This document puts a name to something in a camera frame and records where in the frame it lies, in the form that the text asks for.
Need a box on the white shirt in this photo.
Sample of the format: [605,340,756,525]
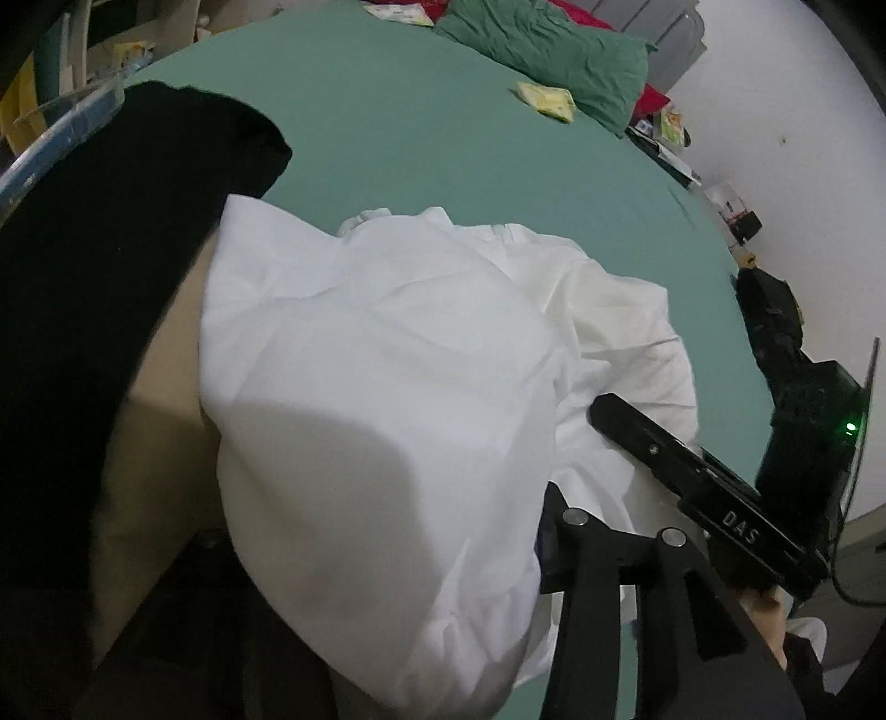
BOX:
[200,195,698,718]

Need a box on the black clothes pile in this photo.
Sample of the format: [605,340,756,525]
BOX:
[733,267,811,408]

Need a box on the person right hand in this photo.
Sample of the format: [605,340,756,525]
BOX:
[738,587,789,671]

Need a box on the small dark box on floor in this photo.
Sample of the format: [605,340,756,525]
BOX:
[727,210,763,246]

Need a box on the red pillow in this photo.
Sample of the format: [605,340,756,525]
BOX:
[414,0,672,124]

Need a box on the green pillow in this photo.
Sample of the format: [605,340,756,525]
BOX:
[434,0,660,137]

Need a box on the green bed sheet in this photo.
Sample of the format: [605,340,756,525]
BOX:
[144,2,772,472]

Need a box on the beige folded garment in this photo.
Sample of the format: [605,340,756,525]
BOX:
[89,231,349,720]

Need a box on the white paper packet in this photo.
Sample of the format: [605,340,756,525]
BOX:
[363,3,434,28]

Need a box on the black folded garment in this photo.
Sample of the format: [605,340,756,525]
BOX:
[0,78,349,720]

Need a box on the beige wooden shelf unit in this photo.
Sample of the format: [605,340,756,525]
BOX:
[25,0,201,96]

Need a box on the books stack by wall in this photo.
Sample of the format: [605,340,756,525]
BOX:
[626,105,701,189]

